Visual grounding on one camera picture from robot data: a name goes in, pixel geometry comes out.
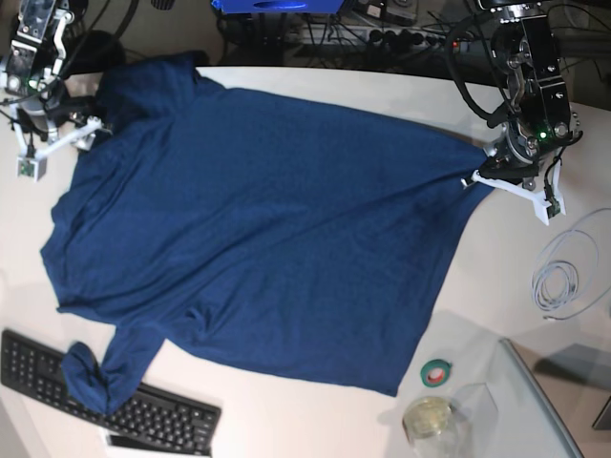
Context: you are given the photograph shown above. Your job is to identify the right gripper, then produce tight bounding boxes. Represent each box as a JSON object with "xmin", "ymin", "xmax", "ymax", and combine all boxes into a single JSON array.
[{"xmin": 13, "ymin": 90, "xmax": 98, "ymax": 143}]

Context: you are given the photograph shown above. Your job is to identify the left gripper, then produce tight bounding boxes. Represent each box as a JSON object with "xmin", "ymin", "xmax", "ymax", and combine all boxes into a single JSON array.
[{"xmin": 479, "ymin": 129, "xmax": 558, "ymax": 186}]

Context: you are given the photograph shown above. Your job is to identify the dark blue t-shirt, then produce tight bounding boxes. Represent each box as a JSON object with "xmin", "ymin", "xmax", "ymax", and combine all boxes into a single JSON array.
[{"xmin": 41, "ymin": 53, "xmax": 489, "ymax": 414}]

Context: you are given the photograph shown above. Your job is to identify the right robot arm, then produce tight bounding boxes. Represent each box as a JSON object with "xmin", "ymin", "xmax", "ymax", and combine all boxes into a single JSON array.
[{"xmin": 1, "ymin": 1, "xmax": 88, "ymax": 143}]

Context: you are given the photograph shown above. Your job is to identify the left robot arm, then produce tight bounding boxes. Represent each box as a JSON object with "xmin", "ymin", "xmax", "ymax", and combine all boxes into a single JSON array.
[{"xmin": 445, "ymin": 1, "xmax": 582, "ymax": 184}]

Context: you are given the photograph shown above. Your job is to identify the black power strip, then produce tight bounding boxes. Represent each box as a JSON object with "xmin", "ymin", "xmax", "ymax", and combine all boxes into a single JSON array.
[{"xmin": 365, "ymin": 28, "xmax": 449, "ymax": 54}]

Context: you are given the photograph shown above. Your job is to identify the blue box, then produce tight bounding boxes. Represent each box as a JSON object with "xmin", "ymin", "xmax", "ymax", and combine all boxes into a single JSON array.
[{"xmin": 211, "ymin": 0, "xmax": 344, "ymax": 14}]

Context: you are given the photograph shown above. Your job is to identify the green electrical tape roll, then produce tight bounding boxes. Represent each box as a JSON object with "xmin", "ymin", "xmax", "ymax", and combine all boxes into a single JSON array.
[{"xmin": 420, "ymin": 359, "xmax": 453, "ymax": 387}]

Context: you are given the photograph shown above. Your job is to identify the clear glass jar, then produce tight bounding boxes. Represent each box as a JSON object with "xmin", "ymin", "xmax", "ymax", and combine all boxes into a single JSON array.
[{"xmin": 402, "ymin": 396, "xmax": 459, "ymax": 458}]

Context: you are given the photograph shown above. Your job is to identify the black computer keyboard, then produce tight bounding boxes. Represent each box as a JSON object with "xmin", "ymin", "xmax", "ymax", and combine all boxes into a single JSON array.
[{"xmin": 1, "ymin": 329, "xmax": 221, "ymax": 456}]

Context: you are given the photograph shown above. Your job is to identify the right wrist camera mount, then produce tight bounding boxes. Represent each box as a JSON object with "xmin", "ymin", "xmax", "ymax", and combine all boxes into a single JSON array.
[{"xmin": 10, "ymin": 108, "xmax": 112, "ymax": 182}]

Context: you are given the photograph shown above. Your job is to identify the coiled white cable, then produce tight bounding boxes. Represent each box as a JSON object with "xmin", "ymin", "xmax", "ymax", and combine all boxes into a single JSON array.
[{"xmin": 531, "ymin": 207, "xmax": 611, "ymax": 322}]

